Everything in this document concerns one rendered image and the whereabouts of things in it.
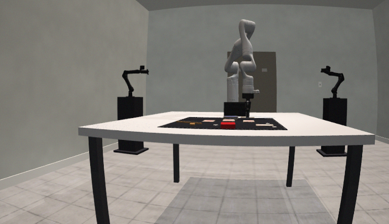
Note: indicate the red rectangular block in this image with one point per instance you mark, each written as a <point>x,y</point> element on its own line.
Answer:
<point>228,126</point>

